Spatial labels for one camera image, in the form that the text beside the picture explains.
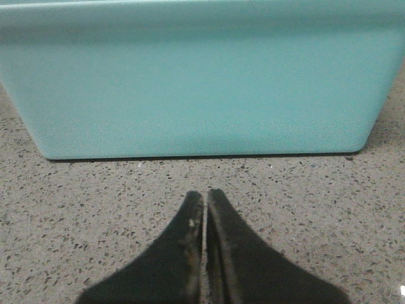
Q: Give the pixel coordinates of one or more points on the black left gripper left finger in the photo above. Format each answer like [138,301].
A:
[168,271]

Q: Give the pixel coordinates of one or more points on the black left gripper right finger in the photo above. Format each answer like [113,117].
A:
[242,268]

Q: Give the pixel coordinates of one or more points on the light blue storage box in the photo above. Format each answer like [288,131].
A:
[124,79]

